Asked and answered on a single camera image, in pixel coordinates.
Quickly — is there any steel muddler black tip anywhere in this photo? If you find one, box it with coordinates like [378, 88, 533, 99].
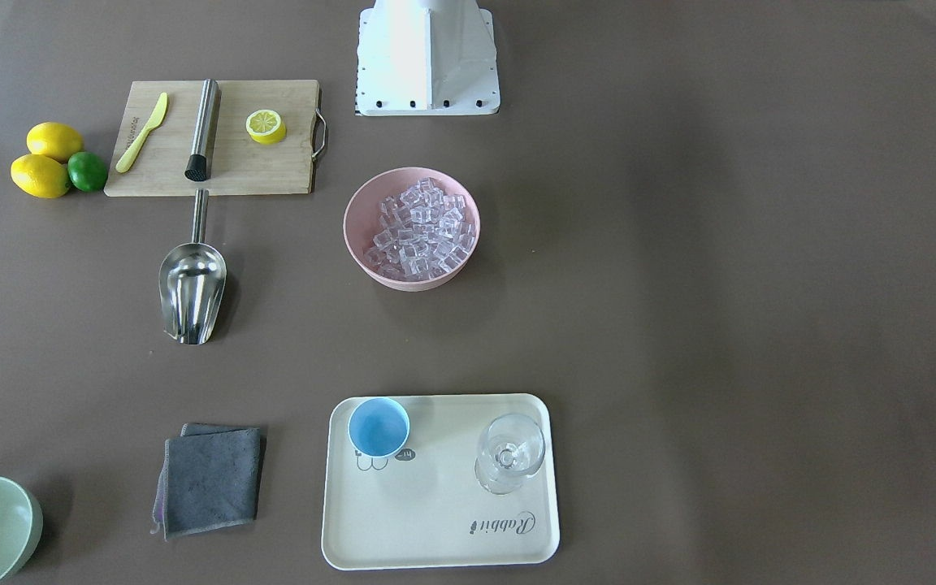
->
[184, 79, 222, 182]

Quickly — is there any pink bowl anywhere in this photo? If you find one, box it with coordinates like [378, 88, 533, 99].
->
[343, 167, 482, 292]

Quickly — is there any light blue cup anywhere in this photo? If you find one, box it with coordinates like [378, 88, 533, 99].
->
[348, 397, 411, 458]

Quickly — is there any bamboo cutting board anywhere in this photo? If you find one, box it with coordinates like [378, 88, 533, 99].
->
[104, 79, 320, 197]

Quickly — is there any half lemon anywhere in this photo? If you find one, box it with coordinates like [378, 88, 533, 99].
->
[245, 110, 287, 145]

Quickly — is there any clear wine glass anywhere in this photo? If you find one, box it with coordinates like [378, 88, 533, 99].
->
[474, 414, 548, 495]

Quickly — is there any upper whole lemon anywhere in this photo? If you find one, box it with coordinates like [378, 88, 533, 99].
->
[25, 122, 85, 163]

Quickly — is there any whole lemon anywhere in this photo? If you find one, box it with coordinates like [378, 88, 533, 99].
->
[10, 154, 72, 199]
[25, 122, 85, 163]

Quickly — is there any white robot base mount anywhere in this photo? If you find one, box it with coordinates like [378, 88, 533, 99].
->
[354, 1, 501, 116]

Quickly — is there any grey folded cloth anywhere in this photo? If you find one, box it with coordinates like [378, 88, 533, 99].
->
[151, 422, 264, 540]

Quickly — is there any yellow plastic knife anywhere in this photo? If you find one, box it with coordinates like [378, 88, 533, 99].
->
[115, 93, 170, 174]

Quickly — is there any cream plastic tray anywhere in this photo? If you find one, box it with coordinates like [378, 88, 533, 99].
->
[322, 393, 561, 570]

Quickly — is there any stainless steel ice scoop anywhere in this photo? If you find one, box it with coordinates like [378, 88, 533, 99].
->
[158, 188, 228, 345]

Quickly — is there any clear ice cubes pile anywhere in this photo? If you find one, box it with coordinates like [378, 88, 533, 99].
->
[363, 176, 479, 283]

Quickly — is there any lower whole lemon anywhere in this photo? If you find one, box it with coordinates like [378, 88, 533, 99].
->
[10, 154, 72, 199]

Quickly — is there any green lime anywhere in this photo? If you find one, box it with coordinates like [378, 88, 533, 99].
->
[66, 151, 108, 193]

